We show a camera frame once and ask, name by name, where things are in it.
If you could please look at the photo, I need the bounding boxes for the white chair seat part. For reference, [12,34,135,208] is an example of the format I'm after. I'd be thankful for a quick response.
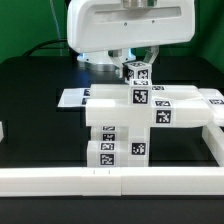
[125,127,150,167]

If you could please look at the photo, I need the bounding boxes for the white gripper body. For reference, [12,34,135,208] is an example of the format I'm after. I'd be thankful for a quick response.
[67,0,195,53]

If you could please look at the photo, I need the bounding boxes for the white chair back frame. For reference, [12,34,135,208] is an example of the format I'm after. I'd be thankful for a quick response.
[84,83,224,129]

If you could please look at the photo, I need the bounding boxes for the white base tag plate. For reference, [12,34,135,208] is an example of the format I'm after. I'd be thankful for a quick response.
[58,88,90,108]

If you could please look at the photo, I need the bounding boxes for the white tagged cube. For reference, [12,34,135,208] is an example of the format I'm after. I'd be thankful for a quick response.
[129,79,152,105]
[125,61,152,82]

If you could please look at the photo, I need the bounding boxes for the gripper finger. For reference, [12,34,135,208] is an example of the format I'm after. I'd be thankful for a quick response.
[144,46,159,64]
[108,49,126,78]

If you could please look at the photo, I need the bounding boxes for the white front obstacle bar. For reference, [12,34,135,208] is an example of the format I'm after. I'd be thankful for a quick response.
[0,167,224,197]

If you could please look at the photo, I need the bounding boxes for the white right obstacle bar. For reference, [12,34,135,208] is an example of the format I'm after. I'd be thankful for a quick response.
[202,123,224,167]

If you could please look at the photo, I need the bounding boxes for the black cable with connector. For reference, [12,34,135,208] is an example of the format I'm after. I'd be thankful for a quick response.
[22,38,69,58]

